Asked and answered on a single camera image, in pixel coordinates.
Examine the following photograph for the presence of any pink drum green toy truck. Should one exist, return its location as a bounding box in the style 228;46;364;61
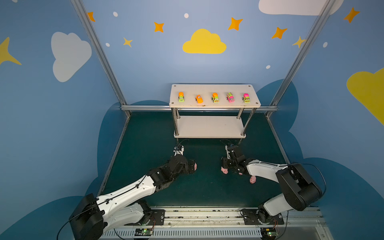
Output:
243;93;251;103

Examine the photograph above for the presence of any orange yellow toy car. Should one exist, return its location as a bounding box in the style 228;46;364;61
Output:
196;95;204;104

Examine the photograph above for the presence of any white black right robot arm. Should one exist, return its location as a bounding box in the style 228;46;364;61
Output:
221;145;326;225

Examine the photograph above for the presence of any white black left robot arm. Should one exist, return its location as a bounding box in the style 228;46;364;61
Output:
69;154;197;240

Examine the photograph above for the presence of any white two-tier shelf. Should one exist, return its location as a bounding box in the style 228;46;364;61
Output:
169;84;261;139

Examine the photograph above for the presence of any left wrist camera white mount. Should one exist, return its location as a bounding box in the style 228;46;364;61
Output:
174;145;185;156

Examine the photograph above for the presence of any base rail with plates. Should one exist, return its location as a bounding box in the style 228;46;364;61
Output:
100;207;333;240

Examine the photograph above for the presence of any aluminium cage frame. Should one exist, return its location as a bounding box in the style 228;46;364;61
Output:
71;0;337;194

